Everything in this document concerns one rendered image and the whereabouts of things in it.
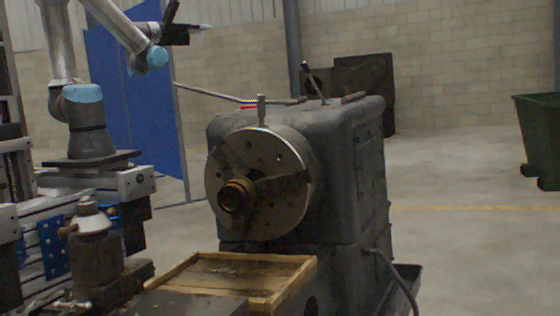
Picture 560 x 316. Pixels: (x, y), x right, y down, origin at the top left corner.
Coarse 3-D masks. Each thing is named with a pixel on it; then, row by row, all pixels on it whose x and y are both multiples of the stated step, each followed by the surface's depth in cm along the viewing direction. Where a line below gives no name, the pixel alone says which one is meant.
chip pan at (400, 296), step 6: (408, 282) 218; (414, 282) 217; (408, 288) 212; (396, 294) 208; (402, 294) 207; (396, 300) 203; (402, 300) 202; (390, 306) 198; (396, 306) 198; (390, 312) 194; (396, 312) 193
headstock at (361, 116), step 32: (224, 128) 173; (320, 128) 161; (352, 128) 173; (320, 160) 162; (352, 160) 165; (384, 160) 213; (352, 192) 164; (384, 192) 210; (320, 224) 166; (352, 224) 164
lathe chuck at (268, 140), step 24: (240, 144) 154; (264, 144) 151; (288, 144) 148; (216, 168) 158; (264, 168) 152; (288, 168) 150; (312, 168) 152; (216, 192) 159; (288, 192) 151; (312, 192) 152; (216, 216) 161; (264, 216) 155; (288, 216) 152; (264, 240) 157
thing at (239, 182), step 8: (240, 176) 145; (232, 184) 141; (240, 184) 142; (248, 184) 144; (224, 192) 142; (232, 192) 149; (240, 192) 140; (248, 192) 142; (256, 192) 145; (224, 200) 145; (232, 200) 148; (240, 200) 140; (248, 200) 143; (224, 208) 142; (232, 208) 145; (240, 208) 141; (248, 208) 147
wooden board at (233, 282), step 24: (240, 264) 151; (264, 264) 150; (288, 264) 148; (312, 264) 143; (168, 288) 139; (192, 288) 137; (216, 288) 136; (240, 288) 134; (264, 288) 133; (288, 288) 128; (264, 312) 120
